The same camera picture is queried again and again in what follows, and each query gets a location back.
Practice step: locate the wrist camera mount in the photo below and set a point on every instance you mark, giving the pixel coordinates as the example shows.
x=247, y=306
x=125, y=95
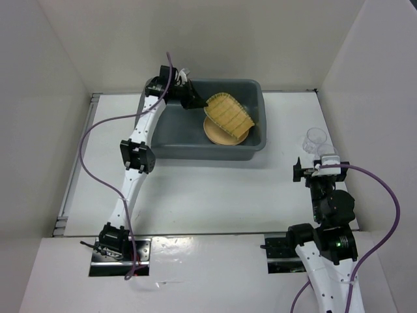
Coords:
x=182, y=76
x=327, y=165

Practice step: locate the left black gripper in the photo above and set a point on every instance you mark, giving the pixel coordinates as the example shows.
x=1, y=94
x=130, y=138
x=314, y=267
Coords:
x=193, y=100

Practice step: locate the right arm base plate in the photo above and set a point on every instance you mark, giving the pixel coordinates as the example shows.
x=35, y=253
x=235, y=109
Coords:
x=280, y=257

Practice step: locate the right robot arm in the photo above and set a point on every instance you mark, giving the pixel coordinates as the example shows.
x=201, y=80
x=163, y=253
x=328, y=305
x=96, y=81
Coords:
x=328, y=252

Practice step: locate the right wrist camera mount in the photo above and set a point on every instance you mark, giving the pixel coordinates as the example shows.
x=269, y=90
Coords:
x=327, y=165

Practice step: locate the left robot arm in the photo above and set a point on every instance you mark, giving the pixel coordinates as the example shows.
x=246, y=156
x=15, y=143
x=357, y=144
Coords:
x=138, y=158

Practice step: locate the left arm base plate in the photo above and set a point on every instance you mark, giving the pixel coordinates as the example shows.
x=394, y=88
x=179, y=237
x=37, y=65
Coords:
x=108, y=263

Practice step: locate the tan plate with bear logo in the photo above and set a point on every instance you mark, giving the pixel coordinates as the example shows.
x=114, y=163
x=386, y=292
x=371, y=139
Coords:
x=220, y=137

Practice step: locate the grey plastic bin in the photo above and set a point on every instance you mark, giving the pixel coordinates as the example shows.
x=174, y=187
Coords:
x=179, y=133

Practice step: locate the woven bamboo tray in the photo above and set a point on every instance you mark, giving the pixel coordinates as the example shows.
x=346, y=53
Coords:
x=228, y=114

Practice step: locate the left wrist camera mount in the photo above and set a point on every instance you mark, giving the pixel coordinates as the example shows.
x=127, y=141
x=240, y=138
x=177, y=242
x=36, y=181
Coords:
x=182, y=76

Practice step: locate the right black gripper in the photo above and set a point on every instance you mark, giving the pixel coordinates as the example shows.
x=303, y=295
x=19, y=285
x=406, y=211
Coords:
x=298, y=171

